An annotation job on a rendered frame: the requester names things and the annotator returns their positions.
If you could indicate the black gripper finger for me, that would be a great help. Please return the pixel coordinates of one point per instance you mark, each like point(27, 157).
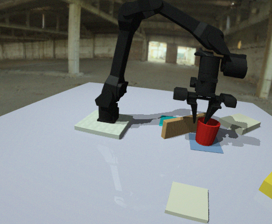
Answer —
point(210, 111)
point(194, 109)

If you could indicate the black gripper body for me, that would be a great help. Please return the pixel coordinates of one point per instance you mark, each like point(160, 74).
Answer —
point(206, 86)

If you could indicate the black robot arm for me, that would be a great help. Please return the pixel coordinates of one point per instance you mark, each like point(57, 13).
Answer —
point(130, 15)

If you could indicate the tan wooden block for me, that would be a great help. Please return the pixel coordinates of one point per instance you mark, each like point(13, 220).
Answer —
point(180, 125)

